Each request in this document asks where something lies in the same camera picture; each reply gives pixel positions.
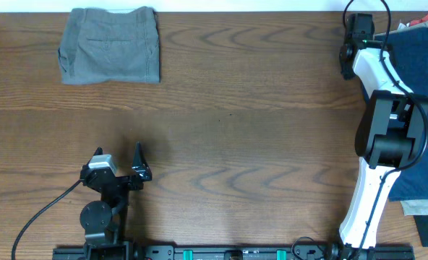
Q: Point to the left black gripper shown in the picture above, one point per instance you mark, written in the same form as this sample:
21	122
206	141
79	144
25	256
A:
118	179

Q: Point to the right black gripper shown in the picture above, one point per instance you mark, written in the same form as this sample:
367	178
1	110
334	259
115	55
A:
346	54

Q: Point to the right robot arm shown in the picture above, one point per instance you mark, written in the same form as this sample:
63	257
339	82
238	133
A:
391	137

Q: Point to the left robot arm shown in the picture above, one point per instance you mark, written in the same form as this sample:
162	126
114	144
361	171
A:
104	220

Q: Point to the folded grey shorts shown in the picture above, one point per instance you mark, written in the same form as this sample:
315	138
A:
99	46

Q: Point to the khaki beige shorts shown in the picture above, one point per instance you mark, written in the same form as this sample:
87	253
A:
415	206

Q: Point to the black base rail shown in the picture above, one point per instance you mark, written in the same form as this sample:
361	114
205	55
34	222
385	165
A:
311	251

